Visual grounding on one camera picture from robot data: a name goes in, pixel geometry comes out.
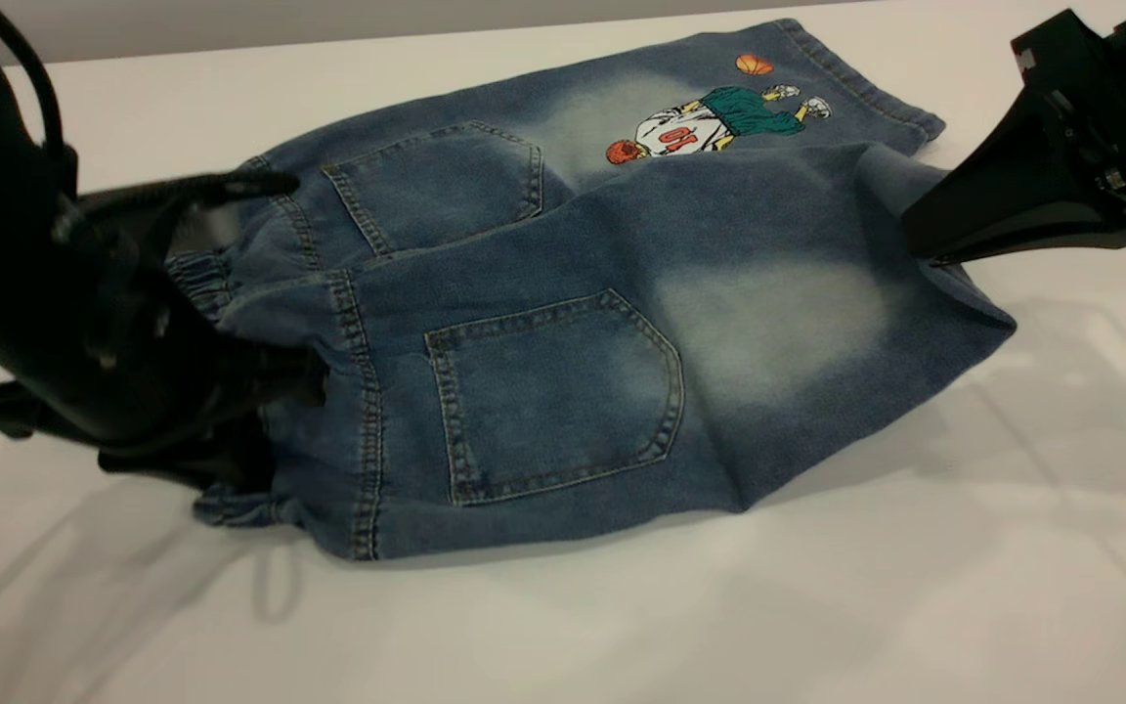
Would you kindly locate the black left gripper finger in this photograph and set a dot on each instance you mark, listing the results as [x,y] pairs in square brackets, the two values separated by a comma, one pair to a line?
[221,430]
[201,191]

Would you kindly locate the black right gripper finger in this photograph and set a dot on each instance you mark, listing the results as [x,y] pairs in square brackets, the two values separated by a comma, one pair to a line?
[1081,237]
[1022,186]

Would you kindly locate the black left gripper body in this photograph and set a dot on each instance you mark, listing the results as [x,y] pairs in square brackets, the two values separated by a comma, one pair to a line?
[104,332]

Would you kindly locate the blue denim pants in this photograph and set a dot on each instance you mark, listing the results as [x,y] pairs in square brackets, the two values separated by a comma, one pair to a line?
[563,391]

